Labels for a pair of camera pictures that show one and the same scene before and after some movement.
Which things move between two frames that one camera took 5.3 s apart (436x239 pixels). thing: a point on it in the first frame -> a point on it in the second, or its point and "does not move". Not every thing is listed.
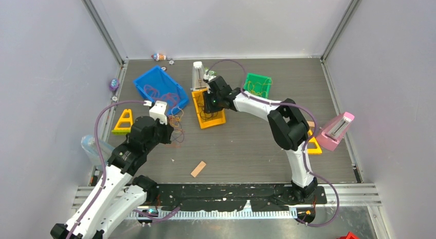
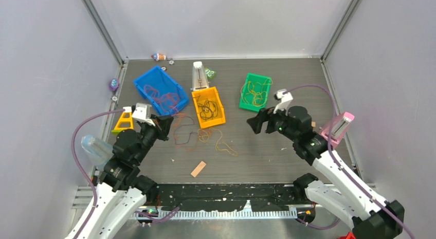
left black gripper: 167,129 does not move
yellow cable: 257,88 does not move
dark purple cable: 199,100 does not move
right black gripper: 209,107 -> 264,115
